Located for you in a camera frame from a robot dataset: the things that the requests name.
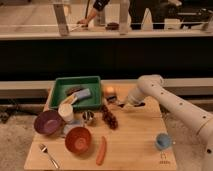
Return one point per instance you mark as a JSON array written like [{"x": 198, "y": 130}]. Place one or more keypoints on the white cylindrical cup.
[{"x": 66, "y": 112}]

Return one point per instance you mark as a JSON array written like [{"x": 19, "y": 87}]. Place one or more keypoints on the orange fruit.
[{"x": 109, "y": 91}]

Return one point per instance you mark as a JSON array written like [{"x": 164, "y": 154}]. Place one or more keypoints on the orange carrot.
[{"x": 102, "y": 151}]

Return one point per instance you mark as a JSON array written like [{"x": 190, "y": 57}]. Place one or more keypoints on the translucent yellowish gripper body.
[{"x": 127, "y": 104}]

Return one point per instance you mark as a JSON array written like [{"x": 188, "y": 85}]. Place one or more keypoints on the light blue cloth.
[{"x": 71, "y": 125}]

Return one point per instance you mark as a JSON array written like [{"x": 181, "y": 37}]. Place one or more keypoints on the orange-brown bowl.
[{"x": 78, "y": 140}]

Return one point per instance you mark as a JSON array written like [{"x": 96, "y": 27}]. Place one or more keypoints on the yellow item in tray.
[{"x": 70, "y": 100}]

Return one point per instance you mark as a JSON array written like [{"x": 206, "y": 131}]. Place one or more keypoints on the dark brown item in tray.
[{"x": 73, "y": 90}]

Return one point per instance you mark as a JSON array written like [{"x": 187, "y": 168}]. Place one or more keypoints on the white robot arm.
[{"x": 199, "y": 120}]

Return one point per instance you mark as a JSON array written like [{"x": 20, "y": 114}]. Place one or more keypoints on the silver fork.
[{"x": 44, "y": 150}]

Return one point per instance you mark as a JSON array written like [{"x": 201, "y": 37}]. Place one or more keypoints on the dark bowl on shelf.
[{"x": 112, "y": 26}]

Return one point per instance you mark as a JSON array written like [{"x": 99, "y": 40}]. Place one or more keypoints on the purple bowl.
[{"x": 47, "y": 122}]

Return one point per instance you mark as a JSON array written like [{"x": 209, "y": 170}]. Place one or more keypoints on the blue cup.
[{"x": 163, "y": 141}]

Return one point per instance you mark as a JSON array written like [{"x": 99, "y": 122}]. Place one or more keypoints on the person in background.
[{"x": 158, "y": 9}]

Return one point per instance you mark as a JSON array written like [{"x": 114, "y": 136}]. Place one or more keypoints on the green plastic tray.
[{"x": 62, "y": 84}]

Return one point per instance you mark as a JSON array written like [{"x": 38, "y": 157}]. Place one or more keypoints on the dark red grape bunch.
[{"x": 109, "y": 118}]

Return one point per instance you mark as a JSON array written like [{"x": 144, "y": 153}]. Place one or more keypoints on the blue grey sponge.
[{"x": 83, "y": 94}]

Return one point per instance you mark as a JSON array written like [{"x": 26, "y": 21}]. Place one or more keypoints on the small metal cup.
[{"x": 88, "y": 117}]

